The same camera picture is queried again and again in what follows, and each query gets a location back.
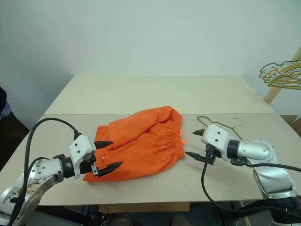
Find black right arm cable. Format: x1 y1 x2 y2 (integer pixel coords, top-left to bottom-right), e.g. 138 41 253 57
201 158 301 209

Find brown cardboard box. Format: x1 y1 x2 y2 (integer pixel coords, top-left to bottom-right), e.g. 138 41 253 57
279 114 301 137

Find olive green wire hanger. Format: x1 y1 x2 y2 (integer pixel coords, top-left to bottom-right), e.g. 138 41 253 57
268 75 301 90

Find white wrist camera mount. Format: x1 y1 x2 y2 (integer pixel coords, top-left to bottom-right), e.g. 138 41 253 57
202 124 233 162
69 135 97 181

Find dark green wire hanger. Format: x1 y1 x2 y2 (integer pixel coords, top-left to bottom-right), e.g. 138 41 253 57
259 60 301 80

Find wooden clothes rack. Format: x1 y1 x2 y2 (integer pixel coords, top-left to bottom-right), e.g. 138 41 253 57
264 46 301 104

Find orange shorts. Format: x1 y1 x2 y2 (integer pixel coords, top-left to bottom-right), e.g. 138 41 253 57
83 105 187 183

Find dark bulky object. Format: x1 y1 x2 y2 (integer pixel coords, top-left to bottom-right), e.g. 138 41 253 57
0 86 11 123

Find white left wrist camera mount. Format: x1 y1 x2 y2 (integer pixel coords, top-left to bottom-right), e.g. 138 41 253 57
69 135 97 181

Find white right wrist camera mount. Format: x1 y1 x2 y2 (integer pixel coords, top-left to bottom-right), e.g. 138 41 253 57
202 124 233 162

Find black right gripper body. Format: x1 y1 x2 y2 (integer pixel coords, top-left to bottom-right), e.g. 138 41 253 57
203 143 222 166

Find dark rounded shape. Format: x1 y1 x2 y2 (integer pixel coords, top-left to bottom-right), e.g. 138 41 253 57
171 215 191 226

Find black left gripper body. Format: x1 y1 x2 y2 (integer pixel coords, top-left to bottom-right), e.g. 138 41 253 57
79 152 99 177

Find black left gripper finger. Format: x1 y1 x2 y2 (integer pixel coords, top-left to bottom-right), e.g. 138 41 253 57
94 140 114 150
96 161 125 177

